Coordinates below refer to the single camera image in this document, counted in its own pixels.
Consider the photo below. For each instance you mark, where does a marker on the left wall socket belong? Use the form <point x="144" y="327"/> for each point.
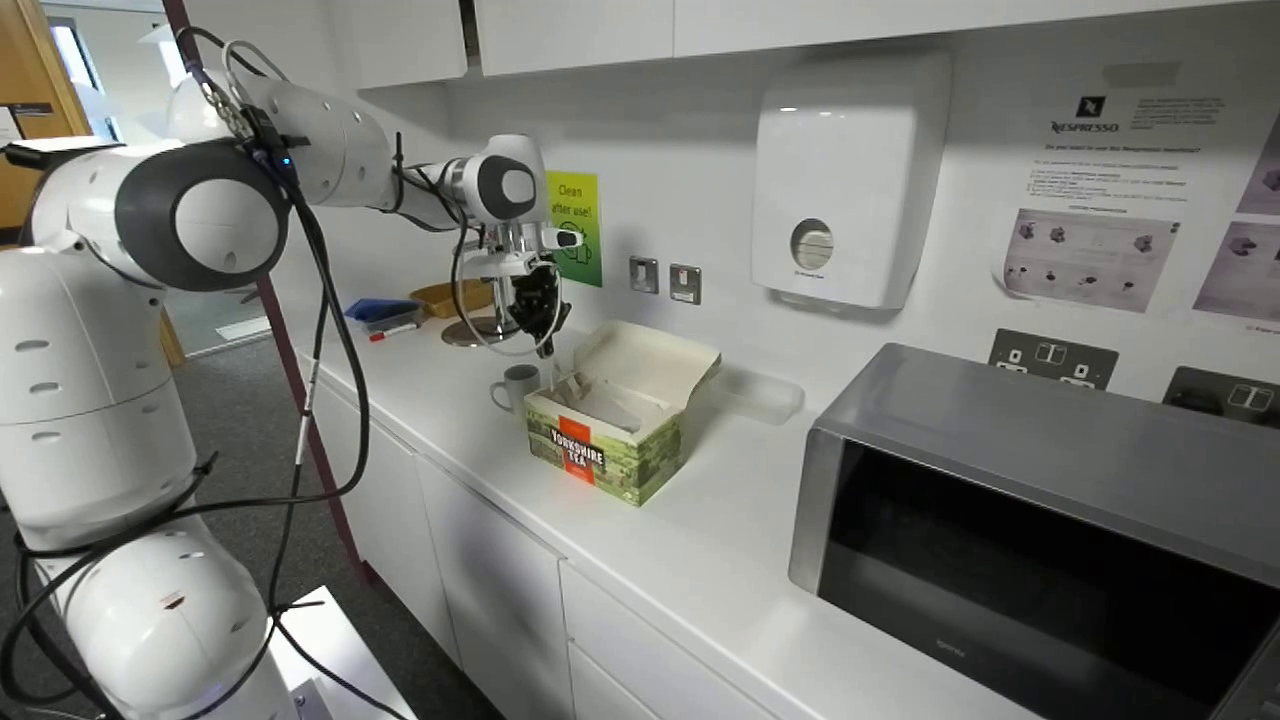
<point x="645" y="278"/>

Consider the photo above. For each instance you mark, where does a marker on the round metal drain tray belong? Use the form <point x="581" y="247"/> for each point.
<point x="476" y="335"/>

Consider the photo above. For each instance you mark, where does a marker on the white instruction sheet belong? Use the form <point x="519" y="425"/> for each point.
<point x="1109" y="185"/>

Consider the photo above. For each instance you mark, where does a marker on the black double wall socket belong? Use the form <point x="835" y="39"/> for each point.
<point x="1050" y="356"/>

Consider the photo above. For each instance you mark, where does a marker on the teabag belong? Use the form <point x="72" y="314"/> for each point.
<point x="549" y="375"/>

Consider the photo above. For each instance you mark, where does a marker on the blue cloth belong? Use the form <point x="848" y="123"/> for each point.
<point x="372" y="311"/>

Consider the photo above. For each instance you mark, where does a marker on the white paper towel dispenser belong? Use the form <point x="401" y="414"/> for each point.
<point x="847" y="177"/>

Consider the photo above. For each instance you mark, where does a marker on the green clean after use poster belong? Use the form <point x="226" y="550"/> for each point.
<point x="574" y="203"/>

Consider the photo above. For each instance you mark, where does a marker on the white mug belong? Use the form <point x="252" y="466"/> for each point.
<point x="512" y="384"/>

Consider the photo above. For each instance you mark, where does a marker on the right wall socket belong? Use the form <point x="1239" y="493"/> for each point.
<point x="684" y="287"/>

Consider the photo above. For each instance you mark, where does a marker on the brown cardboard box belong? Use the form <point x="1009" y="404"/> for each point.
<point x="442" y="302"/>

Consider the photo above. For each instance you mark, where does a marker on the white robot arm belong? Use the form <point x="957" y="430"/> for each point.
<point x="93" y="442"/>

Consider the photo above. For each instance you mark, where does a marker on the green tea box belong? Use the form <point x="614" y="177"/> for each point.
<point x="618" y="414"/>

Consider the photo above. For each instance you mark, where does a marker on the white upper cabinets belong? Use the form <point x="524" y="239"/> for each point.
<point x="416" y="42"/>

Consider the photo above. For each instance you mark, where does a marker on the silver microwave oven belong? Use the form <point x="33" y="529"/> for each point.
<point x="1083" y="554"/>

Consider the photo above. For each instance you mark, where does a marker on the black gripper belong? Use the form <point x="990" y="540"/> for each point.
<point x="536" y="307"/>

